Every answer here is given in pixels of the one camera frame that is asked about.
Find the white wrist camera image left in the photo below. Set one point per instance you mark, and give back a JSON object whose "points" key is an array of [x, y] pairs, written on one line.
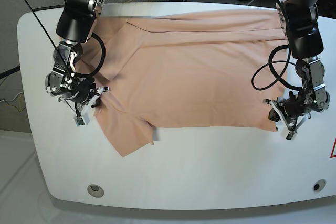
{"points": [[82, 120]]}

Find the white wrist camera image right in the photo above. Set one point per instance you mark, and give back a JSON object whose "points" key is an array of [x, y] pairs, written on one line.
{"points": [[290, 135]]}

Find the peach T-shirt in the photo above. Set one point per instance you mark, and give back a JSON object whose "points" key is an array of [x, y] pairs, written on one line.
{"points": [[190, 70]]}

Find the table grommet hole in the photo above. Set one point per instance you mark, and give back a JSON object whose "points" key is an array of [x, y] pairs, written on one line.
{"points": [[319, 185], [95, 191]]}

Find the left table grommet hole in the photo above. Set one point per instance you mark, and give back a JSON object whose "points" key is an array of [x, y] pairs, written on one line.
{"points": [[95, 191]]}

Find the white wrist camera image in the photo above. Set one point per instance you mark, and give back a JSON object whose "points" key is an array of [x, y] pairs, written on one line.
{"points": [[82, 120], [290, 135]]}

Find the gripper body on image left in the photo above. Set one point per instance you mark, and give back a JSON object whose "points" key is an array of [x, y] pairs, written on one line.
{"points": [[82, 101]]}

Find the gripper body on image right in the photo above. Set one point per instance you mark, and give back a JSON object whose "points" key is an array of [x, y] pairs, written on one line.
{"points": [[292, 111]]}

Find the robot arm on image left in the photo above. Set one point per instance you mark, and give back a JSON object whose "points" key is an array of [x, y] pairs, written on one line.
{"points": [[75, 28]]}

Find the red triangle sticker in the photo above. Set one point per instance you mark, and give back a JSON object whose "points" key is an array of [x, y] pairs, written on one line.
{"points": [[333, 152]]}

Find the right table grommet hole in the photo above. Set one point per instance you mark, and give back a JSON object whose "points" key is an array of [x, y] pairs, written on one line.
{"points": [[319, 185]]}

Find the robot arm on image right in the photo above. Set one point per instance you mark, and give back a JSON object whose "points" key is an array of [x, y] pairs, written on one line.
{"points": [[299, 22]]}

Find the black bar at left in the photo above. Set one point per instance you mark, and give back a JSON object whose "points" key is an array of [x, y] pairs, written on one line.
{"points": [[9, 72]]}

